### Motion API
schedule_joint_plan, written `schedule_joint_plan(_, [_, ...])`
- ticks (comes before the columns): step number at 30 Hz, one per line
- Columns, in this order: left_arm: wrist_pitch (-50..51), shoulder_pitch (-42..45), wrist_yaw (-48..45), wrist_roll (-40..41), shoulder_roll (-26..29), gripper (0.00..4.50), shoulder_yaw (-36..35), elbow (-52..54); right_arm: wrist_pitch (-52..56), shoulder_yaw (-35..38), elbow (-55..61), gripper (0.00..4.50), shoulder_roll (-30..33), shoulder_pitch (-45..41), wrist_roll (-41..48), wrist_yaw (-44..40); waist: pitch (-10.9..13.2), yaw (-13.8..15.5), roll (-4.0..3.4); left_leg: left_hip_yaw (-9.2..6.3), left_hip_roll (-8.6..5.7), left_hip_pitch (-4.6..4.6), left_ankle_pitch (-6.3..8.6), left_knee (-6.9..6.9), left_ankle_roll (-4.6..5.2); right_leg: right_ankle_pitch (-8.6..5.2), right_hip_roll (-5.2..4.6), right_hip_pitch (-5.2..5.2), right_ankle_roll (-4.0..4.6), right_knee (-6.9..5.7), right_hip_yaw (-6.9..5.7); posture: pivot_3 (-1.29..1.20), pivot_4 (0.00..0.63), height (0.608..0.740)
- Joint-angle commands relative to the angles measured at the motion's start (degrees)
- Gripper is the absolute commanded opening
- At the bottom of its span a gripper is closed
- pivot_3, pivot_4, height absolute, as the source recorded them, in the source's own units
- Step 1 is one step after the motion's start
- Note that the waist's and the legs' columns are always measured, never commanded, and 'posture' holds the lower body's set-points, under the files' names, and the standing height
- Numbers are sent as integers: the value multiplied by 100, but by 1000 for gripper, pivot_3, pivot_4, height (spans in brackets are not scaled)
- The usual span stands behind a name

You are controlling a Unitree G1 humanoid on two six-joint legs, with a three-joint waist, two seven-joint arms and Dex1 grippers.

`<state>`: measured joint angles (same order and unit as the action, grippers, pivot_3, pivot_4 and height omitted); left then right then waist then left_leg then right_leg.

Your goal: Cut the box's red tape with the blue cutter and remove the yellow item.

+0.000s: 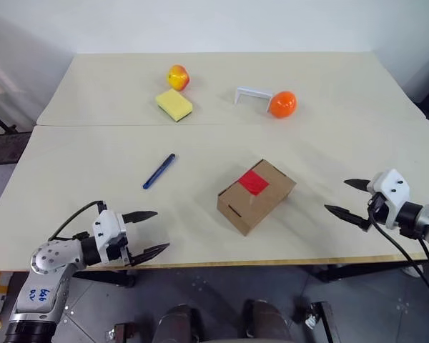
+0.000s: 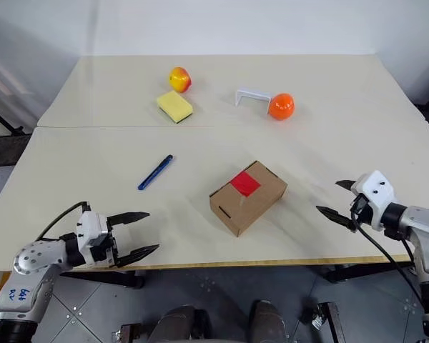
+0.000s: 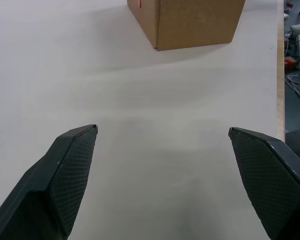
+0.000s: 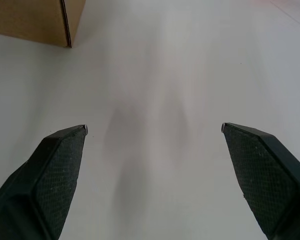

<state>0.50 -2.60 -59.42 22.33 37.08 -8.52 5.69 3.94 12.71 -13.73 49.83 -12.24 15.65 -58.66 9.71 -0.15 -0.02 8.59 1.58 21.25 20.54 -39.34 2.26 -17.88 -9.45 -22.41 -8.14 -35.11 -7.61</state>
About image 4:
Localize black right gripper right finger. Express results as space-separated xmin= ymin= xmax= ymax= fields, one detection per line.
xmin=221 ymin=122 xmax=300 ymax=240

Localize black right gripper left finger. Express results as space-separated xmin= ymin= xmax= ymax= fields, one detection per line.
xmin=0 ymin=124 xmax=89 ymax=240

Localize brown cardboard box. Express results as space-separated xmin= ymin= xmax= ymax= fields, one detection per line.
xmin=0 ymin=0 xmax=85 ymax=49

